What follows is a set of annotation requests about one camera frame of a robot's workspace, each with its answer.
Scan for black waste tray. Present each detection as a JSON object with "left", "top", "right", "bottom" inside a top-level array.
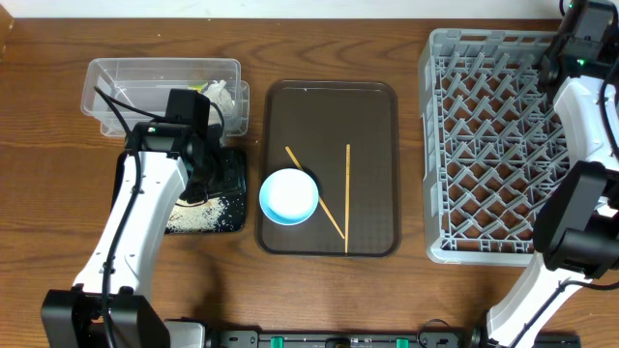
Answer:
[{"left": 110, "top": 146, "right": 249, "bottom": 237}]

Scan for clear plastic bin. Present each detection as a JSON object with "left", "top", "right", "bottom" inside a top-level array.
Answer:
[{"left": 80, "top": 57, "right": 250, "bottom": 137}]

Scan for yellow snack wrapper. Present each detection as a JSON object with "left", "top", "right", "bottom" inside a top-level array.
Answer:
[{"left": 188, "top": 82, "right": 208, "bottom": 93}]

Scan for grey dishwasher rack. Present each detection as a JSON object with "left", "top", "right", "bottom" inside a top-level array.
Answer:
[{"left": 419, "top": 28, "right": 569, "bottom": 267}]

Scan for brown serving tray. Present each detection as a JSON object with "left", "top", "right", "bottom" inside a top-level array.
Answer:
[{"left": 255, "top": 80, "right": 401, "bottom": 257}]

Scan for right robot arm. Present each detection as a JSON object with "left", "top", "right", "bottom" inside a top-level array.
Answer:
[{"left": 464, "top": 0, "right": 618, "bottom": 348}]

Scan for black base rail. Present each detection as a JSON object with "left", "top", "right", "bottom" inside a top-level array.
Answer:
[{"left": 163, "top": 316, "right": 581, "bottom": 348}]

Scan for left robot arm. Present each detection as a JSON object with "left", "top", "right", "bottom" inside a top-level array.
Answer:
[{"left": 41, "top": 89, "right": 223, "bottom": 347}]

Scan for rice food scraps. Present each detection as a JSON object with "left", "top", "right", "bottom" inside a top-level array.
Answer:
[{"left": 166, "top": 197, "right": 246, "bottom": 234}]

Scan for crumpled white tissue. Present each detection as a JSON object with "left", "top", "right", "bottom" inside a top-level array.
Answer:
[{"left": 203, "top": 80, "right": 236, "bottom": 118}]

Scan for light blue bowl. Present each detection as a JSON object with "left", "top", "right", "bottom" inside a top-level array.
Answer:
[{"left": 258, "top": 168, "right": 319, "bottom": 226}]

